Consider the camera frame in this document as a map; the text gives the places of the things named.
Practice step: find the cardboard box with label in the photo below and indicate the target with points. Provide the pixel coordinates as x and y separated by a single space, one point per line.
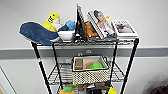
78 63

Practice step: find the light blue soft toy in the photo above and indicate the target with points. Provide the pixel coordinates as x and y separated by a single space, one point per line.
69 25

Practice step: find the white data wall socket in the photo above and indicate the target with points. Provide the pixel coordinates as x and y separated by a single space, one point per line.
88 51

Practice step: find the long grey wall band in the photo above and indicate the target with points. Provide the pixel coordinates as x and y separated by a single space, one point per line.
20 52

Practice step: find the bright green item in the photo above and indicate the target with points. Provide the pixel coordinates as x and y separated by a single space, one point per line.
96 65

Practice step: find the wall socket on band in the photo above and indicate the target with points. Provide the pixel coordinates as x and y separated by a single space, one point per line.
80 53

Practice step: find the orange item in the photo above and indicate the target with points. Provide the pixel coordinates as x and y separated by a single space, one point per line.
88 64

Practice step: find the black upright book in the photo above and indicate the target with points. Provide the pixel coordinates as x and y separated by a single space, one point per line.
80 21

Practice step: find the white door frame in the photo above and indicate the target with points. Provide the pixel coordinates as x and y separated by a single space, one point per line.
6 81

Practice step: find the green toy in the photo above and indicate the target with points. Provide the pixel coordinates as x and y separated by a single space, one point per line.
70 87

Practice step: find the white picture box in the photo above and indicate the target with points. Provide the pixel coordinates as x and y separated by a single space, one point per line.
124 28

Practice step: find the white bowl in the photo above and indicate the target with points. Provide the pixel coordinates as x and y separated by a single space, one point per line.
66 35

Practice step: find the yellow and blue toy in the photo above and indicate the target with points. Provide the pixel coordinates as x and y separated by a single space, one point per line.
112 90

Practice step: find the orange brown bag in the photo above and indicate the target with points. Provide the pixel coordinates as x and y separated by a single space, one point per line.
90 29

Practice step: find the yellow toy with print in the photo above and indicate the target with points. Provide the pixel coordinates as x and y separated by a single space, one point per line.
51 20

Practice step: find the pale basket with dark spots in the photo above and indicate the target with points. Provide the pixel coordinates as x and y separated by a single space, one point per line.
90 76

